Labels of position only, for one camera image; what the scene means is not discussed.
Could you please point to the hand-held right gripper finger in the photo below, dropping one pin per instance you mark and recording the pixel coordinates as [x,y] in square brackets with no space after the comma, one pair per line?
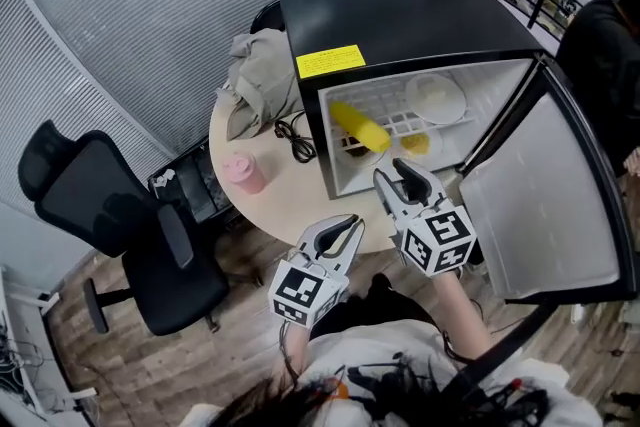
[389,195]
[420,185]

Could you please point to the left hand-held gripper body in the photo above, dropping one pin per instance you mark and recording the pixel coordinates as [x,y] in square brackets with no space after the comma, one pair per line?
[305,292]

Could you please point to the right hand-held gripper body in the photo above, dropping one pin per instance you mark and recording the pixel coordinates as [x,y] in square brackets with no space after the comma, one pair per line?
[437,240]

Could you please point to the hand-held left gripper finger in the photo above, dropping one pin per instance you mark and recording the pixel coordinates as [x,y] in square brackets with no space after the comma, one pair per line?
[311,235]
[350,250]

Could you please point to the yellow corn cob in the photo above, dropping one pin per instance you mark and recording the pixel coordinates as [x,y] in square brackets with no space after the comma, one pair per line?
[361,128]

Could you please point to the black mini fridge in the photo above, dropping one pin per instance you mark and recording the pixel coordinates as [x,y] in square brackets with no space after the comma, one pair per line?
[400,10]

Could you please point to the person's right forearm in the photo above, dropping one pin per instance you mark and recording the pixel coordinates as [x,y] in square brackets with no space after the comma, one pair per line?
[462,315]

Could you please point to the person's left forearm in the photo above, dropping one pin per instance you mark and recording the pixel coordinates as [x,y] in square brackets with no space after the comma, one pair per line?
[298,350]

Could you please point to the person's dark trousers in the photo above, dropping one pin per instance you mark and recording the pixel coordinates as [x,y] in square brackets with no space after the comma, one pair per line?
[370,305]

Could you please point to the white round plate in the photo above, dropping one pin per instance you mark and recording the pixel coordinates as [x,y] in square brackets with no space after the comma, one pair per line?
[436,98]

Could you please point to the pink lidded cup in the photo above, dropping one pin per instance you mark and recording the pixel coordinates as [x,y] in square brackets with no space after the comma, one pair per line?
[245,172]

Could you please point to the person's white shirt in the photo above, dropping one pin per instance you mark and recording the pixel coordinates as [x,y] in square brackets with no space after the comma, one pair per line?
[380,345]

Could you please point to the black waste bin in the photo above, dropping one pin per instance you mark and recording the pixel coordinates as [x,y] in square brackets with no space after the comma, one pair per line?
[200,185]

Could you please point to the crumpled white paper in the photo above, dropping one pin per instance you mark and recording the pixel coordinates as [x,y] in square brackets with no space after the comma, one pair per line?
[163,177]

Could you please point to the beige jacket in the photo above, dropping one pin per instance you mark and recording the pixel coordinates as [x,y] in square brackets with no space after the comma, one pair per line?
[265,80]

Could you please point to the black mesh office chair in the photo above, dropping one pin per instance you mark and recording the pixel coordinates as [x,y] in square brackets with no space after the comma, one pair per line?
[145,235]

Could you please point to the black office chair backrest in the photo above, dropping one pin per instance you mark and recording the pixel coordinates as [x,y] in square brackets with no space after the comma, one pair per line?
[267,17]

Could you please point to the white side desk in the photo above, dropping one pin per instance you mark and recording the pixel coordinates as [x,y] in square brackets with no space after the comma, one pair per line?
[30,340]

